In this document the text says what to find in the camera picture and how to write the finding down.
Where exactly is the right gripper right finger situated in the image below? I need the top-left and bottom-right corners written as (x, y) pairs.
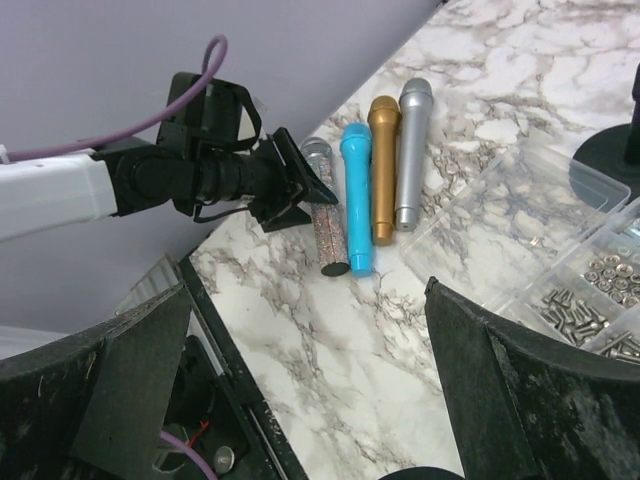
top-left (425, 278), bottom-right (639, 479)

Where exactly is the silver microphone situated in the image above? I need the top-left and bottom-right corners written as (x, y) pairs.
top-left (395, 78), bottom-right (433, 232)

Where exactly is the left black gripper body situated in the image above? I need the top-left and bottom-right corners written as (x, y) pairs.
top-left (249, 134), bottom-right (290, 225)

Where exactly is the clear screw organizer box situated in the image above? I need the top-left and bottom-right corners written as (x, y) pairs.
top-left (401, 139), bottom-right (639, 362)

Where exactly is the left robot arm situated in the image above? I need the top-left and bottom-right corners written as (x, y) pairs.
top-left (1, 79), bottom-right (338, 240)

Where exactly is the blue microphone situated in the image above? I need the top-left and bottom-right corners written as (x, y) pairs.
top-left (340, 122), bottom-right (373, 278)

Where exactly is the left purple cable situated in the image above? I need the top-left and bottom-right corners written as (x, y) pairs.
top-left (0, 33), bottom-right (230, 480)

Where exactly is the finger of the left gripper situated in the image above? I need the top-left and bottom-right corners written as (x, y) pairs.
top-left (259, 200), bottom-right (311, 233)
top-left (272, 127), bottom-right (338, 204)

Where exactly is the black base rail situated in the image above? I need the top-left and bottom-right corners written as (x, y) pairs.
top-left (159, 258), bottom-right (308, 479)

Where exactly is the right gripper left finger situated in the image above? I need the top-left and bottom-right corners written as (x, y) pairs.
top-left (1, 283), bottom-right (191, 479)

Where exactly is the glitter microphone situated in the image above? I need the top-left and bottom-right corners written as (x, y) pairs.
top-left (300, 137), bottom-right (350, 277)

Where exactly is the round base stand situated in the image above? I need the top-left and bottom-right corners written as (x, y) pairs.
top-left (573, 68), bottom-right (639, 203)

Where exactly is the gold microphone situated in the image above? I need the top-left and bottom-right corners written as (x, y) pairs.
top-left (368, 95), bottom-right (400, 247)

